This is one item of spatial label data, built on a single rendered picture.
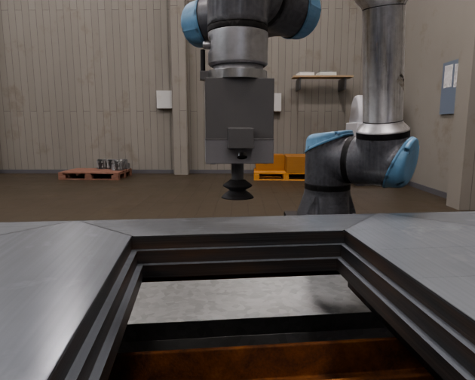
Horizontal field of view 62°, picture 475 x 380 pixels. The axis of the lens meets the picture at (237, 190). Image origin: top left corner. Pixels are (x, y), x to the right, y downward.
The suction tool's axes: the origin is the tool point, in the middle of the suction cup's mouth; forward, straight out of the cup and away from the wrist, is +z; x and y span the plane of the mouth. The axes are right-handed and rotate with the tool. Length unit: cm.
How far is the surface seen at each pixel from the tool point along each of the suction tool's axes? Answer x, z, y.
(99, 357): -24.5, 6.9, -12.3
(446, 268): -18.3, 3.7, 17.8
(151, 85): 796, -92, -100
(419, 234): -7.3, 3.7, 21.5
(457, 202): 384, 81, 305
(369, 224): -1.7, 3.7, 17.6
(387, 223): -1.6, 3.7, 20.3
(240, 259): -5.2, 6.9, -0.2
